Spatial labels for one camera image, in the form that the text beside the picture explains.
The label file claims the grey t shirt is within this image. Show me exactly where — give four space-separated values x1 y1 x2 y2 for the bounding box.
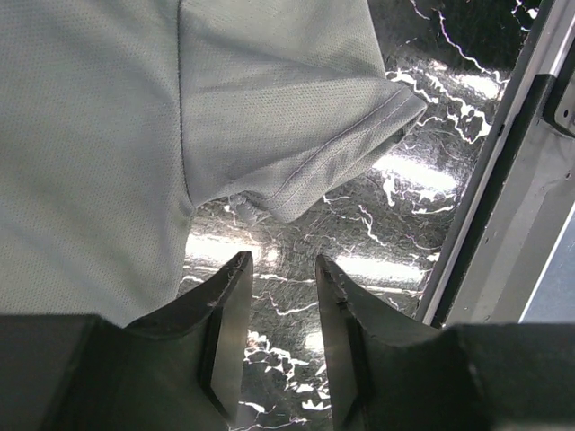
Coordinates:
1 1 426 326

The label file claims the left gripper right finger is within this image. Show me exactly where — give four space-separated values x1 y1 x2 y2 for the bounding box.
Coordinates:
315 255 490 430

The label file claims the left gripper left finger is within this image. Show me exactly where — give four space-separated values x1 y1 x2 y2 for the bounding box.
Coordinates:
44 251 253 430

